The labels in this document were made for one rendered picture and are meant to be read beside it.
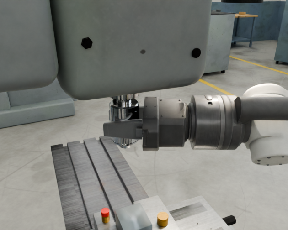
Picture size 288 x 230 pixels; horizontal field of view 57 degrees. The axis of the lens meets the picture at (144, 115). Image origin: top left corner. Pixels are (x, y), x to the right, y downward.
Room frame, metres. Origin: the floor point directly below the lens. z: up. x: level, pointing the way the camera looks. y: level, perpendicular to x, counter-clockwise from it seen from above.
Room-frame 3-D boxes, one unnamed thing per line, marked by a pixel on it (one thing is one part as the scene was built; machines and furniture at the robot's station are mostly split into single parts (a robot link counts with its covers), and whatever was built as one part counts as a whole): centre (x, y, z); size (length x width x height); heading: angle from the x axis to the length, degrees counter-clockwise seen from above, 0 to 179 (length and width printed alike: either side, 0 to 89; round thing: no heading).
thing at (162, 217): (0.39, -0.04, 1.03); 0.02 x 0.02 x 0.02
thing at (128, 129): (0.36, 0.03, 1.23); 0.06 x 0.02 x 0.03; 88
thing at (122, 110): (0.39, 0.03, 1.26); 0.05 x 0.05 x 0.01
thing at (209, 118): (0.39, -0.06, 1.23); 0.13 x 0.12 x 0.10; 178
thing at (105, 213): (0.39, 0.08, 1.03); 0.02 x 0.02 x 0.03
